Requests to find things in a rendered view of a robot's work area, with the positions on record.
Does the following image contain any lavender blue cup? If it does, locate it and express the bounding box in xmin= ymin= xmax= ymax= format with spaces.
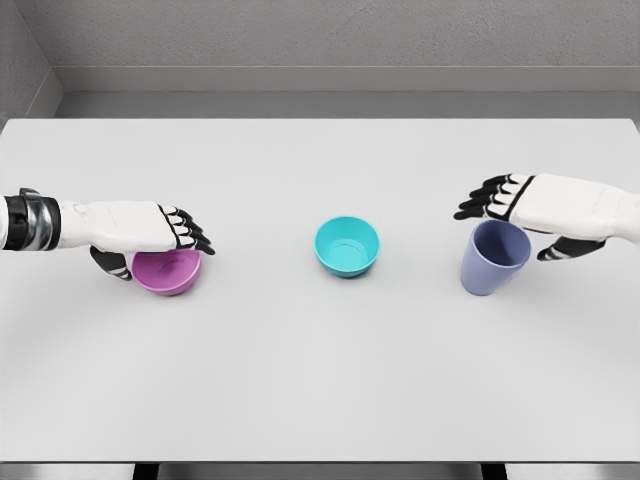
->
xmin=460 ymin=219 xmax=532 ymax=298

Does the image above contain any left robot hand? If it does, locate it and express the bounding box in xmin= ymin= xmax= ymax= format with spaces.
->
xmin=88 ymin=200 xmax=216 ymax=283

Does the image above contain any pink bowl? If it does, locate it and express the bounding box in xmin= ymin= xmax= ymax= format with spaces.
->
xmin=130 ymin=248 xmax=203 ymax=297

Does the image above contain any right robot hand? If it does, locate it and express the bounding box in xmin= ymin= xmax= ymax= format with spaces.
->
xmin=453 ymin=172 xmax=609 ymax=262

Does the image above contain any teal bowl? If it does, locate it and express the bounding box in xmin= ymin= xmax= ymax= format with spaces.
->
xmin=313 ymin=215 xmax=381 ymax=280

